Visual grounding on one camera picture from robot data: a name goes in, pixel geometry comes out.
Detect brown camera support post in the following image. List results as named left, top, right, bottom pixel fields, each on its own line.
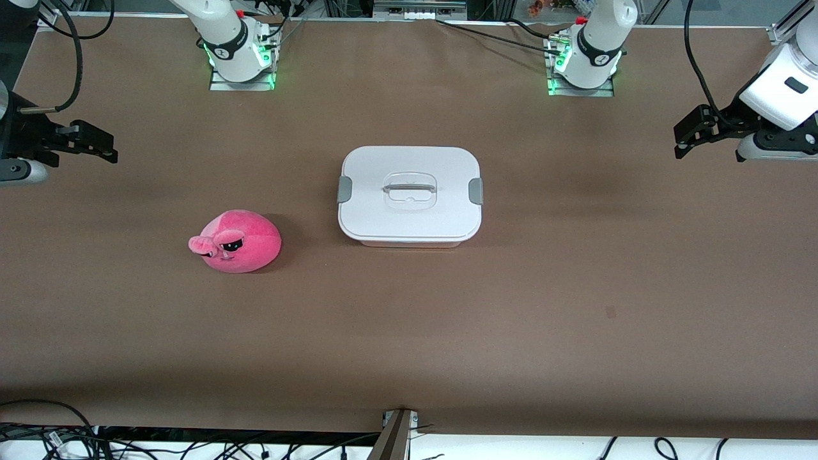
left=366, top=409, right=420, bottom=460

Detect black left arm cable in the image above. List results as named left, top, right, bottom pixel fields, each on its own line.
left=684, top=0, right=745, bottom=128

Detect pink plush toy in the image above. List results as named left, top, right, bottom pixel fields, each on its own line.
left=188, top=210, right=282, bottom=274

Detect black looped floor cable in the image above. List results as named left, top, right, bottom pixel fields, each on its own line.
left=0, top=399, right=103, bottom=460

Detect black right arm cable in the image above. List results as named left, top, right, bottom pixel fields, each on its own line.
left=18, top=0, right=85, bottom=116

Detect aluminium frame profile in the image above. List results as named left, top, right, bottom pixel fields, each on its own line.
left=770, top=0, right=818, bottom=45

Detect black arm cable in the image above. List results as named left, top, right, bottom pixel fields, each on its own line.
left=18, top=0, right=85, bottom=116
left=684, top=0, right=745, bottom=128

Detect white box lid grey latches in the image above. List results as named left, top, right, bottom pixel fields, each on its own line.
left=337, top=146, right=484, bottom=244

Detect grey metal rail fixture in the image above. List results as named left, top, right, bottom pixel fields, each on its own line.
left=373, top=0, right=468, bottom=21

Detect white plastic box base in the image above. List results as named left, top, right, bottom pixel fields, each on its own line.
left=357, top=237, right=466, bottom=249

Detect black cable on table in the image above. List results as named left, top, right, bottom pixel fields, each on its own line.
left=436, top=18, right=566, bottom=57

